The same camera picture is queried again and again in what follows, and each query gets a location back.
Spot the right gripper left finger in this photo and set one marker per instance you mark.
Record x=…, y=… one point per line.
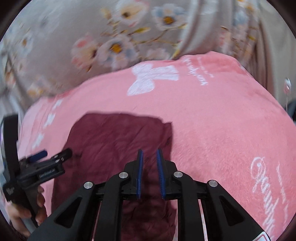
x=94, y=212

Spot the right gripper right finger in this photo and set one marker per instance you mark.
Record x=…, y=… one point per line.
x=206, y=211

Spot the maroon puffer jacket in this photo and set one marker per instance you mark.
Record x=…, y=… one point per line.
x=102, y=144

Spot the person's left hand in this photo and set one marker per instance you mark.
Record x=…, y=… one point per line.
x=16, y=213

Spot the pink plush blanket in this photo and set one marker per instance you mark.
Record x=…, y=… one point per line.
x=226, y=126

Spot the grey floral bed sheet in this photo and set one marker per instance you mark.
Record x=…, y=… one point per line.
x=53, y=46

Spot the beige curtain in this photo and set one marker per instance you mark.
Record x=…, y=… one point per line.
x=275, y=56

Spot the pink round device with cord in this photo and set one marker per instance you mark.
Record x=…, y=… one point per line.
x=287, y=91

